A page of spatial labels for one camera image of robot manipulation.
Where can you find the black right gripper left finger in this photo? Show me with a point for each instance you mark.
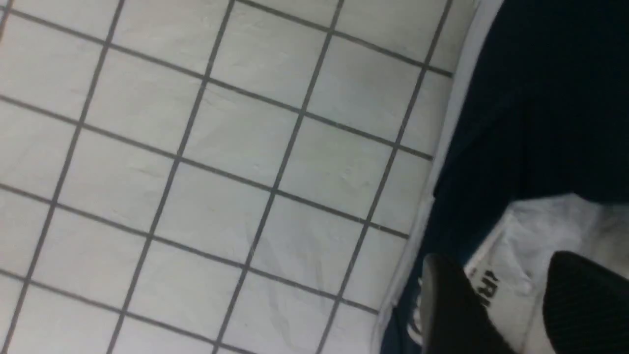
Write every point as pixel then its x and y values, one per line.
pixel 453 319

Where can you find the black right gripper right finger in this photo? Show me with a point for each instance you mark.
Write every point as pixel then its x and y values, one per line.
pixel 585 307

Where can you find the navy slip-on shoe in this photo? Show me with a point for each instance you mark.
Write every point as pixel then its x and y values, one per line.
pixel 532 160

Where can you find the white grid-pattern floor cloth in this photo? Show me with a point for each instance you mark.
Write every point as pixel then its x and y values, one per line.
pixel 213 176

